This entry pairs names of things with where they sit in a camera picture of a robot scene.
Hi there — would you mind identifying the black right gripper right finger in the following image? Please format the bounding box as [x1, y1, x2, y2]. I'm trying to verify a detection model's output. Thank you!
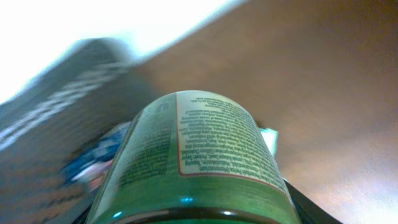
[284, 179, 342, 224]

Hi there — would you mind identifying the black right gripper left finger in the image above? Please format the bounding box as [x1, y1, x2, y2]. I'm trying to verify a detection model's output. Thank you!
[72, 203, 92, 224]

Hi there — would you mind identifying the light green tissue packet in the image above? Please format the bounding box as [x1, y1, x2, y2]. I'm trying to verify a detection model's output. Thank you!
[260, 128, 279, 157]

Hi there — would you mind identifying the grey plastic basket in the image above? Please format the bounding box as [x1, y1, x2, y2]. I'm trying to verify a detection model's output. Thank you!
[1, 38, 157, 223]

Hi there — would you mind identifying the green lid jar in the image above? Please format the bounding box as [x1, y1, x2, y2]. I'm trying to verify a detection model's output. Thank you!
[87, 90, 300, 223]

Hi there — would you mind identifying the blue cardboard box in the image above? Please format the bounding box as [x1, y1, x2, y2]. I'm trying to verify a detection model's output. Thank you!
[60, 122, 130, 191]

